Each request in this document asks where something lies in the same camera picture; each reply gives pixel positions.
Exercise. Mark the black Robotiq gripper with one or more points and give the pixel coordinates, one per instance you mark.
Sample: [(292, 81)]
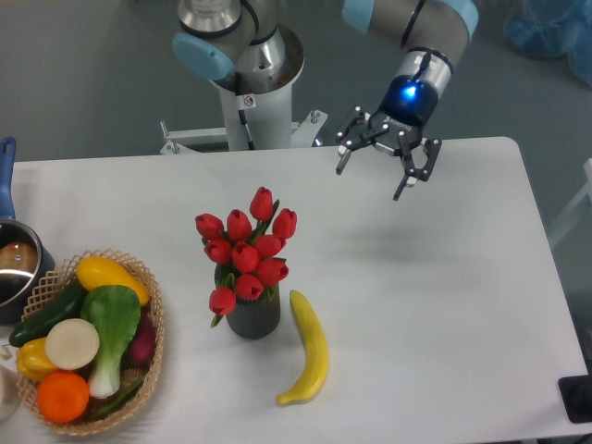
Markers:
[(407, 104)]

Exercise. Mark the red tulip bouquet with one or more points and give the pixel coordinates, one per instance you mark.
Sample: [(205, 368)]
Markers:
[(250, 242)]

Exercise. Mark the dark grey ribbed vase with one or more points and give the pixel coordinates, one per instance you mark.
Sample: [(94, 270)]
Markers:
[(251, 308)]

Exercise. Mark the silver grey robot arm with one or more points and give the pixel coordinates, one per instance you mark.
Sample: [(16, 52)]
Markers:
[(253, 60)]

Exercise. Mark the blue plastic bag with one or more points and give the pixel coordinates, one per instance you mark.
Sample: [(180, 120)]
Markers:
[(553, 29)]

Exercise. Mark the yellow plastic banana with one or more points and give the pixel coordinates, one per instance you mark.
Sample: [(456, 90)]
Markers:
[(314, 373)]

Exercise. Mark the black device at table edge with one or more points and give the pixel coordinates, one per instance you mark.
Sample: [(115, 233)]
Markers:
[(576, 397)]

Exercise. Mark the green bok choy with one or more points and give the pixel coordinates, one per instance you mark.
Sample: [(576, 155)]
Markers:
[(115, 313)]

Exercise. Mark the yellow squash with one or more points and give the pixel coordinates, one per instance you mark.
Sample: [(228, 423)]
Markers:
[(98, 271)]

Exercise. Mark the purple red onion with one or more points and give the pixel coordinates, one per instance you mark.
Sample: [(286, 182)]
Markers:
[(142, 347)]

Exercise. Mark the dark green cucumber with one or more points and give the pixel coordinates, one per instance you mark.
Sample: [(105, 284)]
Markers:
[(65, 305)]

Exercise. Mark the woven wicker basket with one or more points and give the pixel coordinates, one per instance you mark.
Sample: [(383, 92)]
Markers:
[(141, 376)]

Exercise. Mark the white round radish slice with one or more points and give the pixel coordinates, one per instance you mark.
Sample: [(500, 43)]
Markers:
[(72, 344)]

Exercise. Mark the green chili pepper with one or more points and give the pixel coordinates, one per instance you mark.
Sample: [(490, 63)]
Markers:
[(117, 403)]

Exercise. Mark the orange fruit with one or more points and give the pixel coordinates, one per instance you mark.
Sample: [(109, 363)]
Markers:
[(62, 397)]

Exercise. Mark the yellow bell pepper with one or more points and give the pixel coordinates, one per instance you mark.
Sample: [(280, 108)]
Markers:
[(33, 362)]

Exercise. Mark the small garlic piece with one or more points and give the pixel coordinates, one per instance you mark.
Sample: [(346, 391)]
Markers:
[(5, 353)]

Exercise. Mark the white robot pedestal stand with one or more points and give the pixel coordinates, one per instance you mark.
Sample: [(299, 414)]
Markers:
[(252, 121)]

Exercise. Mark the white frame at right edge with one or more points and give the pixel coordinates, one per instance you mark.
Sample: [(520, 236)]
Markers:
[(573, 212)]

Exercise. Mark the blue handled saucepan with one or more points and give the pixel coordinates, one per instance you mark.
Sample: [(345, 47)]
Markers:
[(24, 259)]

